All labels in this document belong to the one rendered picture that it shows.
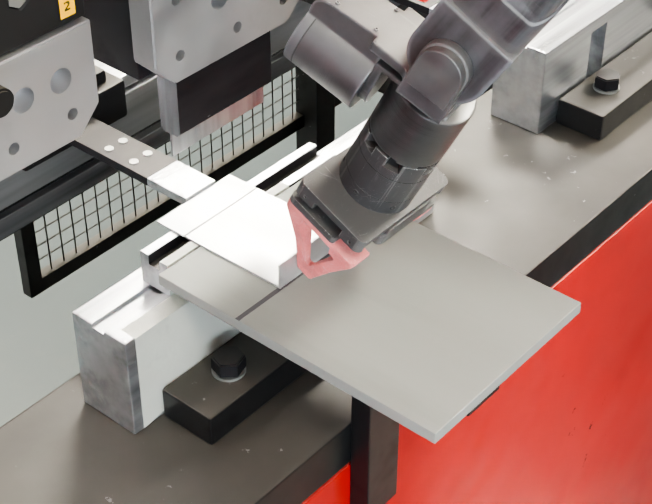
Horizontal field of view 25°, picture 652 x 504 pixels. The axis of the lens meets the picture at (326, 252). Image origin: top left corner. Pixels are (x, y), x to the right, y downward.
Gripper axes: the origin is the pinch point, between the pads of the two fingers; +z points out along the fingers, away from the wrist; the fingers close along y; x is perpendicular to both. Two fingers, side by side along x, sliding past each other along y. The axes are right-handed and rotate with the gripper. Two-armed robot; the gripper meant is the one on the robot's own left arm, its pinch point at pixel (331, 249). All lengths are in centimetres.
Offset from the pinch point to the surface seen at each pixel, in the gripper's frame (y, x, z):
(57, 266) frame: -40, -46, 100
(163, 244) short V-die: 6.4, -9.7, 6.6
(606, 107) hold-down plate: -46.9, 2.4, 10.3
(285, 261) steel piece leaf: 4.1, -1.2, -0.2
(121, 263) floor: -74, -54, 140
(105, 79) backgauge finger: -5.1, -27.3, 12.5
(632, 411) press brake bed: -50, 27, 43
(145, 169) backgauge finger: 0.6, -17.0, 9.6
